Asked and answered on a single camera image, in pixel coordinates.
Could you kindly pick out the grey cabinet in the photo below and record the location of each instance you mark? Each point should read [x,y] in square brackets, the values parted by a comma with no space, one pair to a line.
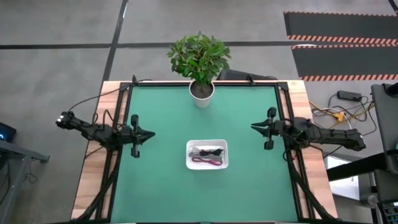
[385,124]

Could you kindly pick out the black floor mat striped edge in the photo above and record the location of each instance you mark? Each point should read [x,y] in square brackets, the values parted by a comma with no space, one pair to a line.
[342,62]
[342,25]

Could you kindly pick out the white ribbed plant pot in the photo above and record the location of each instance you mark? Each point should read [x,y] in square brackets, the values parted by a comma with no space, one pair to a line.
[202,102]

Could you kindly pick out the grey desk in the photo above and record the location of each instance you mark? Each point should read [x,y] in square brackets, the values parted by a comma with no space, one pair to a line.
[18,152]

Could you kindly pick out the green table mat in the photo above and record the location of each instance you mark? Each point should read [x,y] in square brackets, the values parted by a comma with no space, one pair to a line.
[161,186]

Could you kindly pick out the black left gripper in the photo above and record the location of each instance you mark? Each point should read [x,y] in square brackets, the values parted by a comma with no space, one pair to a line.
[126,134]

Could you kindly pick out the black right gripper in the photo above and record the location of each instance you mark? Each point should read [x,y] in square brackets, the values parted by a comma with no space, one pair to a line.
[279,128]

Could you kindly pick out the white floor sheet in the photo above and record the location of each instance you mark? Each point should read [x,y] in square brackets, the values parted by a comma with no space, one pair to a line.
[342,186]

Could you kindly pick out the black table frame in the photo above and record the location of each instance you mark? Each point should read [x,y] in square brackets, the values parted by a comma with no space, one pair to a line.
[161,84]

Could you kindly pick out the green leafy potted tree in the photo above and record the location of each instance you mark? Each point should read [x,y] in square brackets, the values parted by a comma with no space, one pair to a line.
[199,59]

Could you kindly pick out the yellow power plug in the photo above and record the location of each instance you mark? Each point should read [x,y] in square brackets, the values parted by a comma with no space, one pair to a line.
[338,117]

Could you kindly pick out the black metal beam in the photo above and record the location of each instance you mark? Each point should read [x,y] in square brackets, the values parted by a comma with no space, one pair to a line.
[354,168]

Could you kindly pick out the black power strip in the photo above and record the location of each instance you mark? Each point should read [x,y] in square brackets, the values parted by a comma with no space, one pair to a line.
[349,95]

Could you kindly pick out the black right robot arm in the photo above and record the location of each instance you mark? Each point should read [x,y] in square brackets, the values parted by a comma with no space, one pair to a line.
[329,135]

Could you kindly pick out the white rectangular tray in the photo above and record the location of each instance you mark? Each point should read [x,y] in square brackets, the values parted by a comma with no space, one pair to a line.
[206,142]

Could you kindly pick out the black case behind table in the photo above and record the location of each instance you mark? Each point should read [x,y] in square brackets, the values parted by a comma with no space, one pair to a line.
[236,75]

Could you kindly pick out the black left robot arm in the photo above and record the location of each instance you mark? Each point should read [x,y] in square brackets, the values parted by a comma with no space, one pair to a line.
[99,132]

